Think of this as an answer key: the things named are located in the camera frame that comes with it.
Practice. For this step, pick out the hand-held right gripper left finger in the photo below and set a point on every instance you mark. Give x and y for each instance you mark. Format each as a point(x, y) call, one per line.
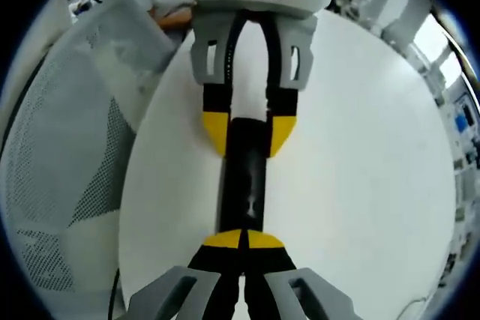
point(210, 282)

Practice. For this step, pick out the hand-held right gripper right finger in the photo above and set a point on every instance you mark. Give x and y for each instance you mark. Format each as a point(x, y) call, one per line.
point(277, 282)

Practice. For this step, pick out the black remote control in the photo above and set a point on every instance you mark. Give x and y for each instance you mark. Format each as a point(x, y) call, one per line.
point(240, 170)

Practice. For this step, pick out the white mesh chair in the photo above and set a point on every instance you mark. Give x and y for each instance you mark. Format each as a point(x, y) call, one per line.
point(56, 129)

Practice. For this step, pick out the blue display shelving wall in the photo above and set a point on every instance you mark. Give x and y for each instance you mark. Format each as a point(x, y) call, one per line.
point(463, 121)

